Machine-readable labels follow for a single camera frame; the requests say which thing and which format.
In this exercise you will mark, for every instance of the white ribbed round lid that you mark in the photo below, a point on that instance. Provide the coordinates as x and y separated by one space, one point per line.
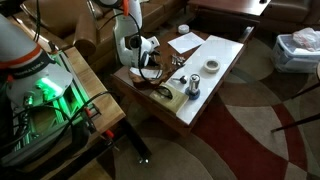
183 29

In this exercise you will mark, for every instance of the clear plastic bin with bag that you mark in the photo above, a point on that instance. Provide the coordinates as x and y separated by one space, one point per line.
296 50

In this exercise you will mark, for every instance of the aluminium frame with green light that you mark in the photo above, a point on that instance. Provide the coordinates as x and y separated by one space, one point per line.
66 100

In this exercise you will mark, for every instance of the light wooden bench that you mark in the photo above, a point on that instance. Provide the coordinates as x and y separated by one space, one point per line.
103 106

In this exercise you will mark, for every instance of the small metal measuring cup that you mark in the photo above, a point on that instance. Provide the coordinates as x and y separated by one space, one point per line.
182 79

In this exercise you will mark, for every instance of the white paper strip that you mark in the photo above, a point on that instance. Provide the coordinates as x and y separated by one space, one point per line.
148 72

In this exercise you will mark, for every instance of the beige masking tape roll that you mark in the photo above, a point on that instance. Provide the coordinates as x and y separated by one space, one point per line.
212 66

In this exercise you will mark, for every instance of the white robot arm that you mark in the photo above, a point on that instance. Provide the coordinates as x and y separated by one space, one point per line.
128 43

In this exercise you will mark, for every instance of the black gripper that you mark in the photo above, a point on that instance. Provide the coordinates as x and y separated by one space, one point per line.
152 60

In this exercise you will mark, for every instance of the dark brown leather sofa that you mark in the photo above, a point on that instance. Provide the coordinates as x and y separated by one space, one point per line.
293 13

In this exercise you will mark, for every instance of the wooden coffee table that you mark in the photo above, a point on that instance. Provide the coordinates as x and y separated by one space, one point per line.
233 133

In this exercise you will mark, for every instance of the white printed paper sheet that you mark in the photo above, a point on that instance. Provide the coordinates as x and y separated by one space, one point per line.
186 41

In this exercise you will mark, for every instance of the silver metal tumbler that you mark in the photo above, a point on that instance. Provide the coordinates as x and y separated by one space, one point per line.
194 81

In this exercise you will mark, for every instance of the large white board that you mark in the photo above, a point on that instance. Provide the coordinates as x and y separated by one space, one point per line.
223 50

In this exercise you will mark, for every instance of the black sunglasses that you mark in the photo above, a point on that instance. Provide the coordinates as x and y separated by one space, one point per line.
165 91

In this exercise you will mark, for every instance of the black stand leg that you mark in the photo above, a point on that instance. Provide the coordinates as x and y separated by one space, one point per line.
136 140

